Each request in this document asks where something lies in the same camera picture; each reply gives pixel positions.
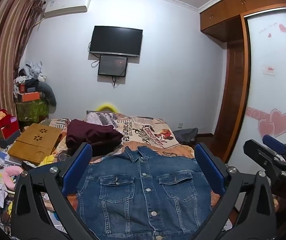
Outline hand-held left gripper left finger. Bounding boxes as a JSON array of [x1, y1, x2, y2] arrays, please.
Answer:
[[10, 142, 101, 240]]

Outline green cloth covered stand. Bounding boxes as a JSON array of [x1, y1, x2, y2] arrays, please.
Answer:
[[15, 100, 49, 123]]

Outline wooden wardrobe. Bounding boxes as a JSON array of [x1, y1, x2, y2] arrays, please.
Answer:
[[199, 0, 286, 165]]

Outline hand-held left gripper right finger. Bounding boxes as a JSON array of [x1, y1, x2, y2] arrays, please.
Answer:
[[183, 142, 278, 240]]

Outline maroon garment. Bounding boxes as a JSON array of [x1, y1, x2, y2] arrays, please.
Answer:
[[65, 119, 124, 157]]

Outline grey plush pillow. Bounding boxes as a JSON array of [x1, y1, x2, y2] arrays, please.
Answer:
[[37, 82, 57, 105]]

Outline striped brown curtain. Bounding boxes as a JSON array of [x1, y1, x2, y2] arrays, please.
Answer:
[[0, 0, 46, 153]]

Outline red gift box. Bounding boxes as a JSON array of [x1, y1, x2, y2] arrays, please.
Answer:
[[0, 117, 21, 140]]

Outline bamboo lap desk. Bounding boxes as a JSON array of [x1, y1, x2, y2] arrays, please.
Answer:
[[7, 123, 62, 165]]

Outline black wall television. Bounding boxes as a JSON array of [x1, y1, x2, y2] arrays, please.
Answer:
[[88, 25, 143, 57]]

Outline blue denim jacket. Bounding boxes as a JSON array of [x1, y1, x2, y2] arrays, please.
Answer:
[[75, 145, 214, 240]]

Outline white heart-print sliding door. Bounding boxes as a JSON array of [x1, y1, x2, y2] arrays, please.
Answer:
[[226, 9, 286, 170]]

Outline grey cloth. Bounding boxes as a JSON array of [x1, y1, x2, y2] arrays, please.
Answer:
[[173, 127, 199, 145]]

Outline yellow cloth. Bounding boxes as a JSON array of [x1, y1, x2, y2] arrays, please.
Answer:
[[38, 154, 57, 167]]

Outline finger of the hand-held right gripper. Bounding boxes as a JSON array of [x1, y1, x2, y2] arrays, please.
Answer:
[[262, 134, 286, 163], [243, 139, 286, 178]]

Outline small black wall screen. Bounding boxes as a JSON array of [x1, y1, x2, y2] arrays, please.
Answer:
[[98, 54, 128, 77]]

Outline yellow round object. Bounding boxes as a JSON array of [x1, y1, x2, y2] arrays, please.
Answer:
[[95, 102, 120, 112]]

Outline orange box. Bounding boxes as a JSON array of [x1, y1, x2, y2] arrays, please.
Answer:
[[20, 92, 41, 102]]

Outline white door sticker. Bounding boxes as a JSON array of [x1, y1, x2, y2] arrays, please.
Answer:
[[262, 65, 276, 75]]

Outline white air conditioner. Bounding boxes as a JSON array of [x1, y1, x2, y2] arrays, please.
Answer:
[[43, 0, 91, 18]]

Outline pile of small clothes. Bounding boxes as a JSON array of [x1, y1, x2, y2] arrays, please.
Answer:
[[14, 60, 46, 93]]

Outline pink plush toy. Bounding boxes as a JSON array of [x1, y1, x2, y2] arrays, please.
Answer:
[[2, 165, 25, 189]]

